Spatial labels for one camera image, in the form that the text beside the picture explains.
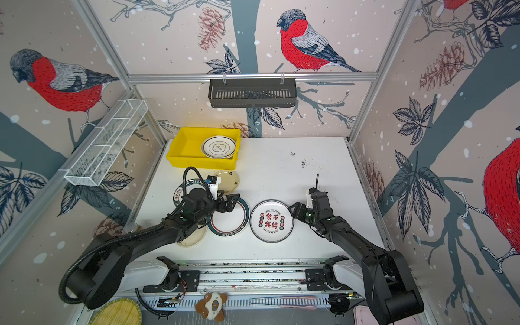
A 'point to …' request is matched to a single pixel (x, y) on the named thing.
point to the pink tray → (362, 315)
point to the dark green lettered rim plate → (190, 185)
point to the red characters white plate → (271, 221)
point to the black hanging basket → (252, 93)
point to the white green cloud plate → (219, 147)
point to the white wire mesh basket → (92, 163)
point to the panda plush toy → (211, 306)
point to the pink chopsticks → (284, 306)
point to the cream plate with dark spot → (195, 238)
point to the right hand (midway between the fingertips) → (292, 212)
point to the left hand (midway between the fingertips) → (231, 194)
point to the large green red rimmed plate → (229, 224)
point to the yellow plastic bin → (185, 150)
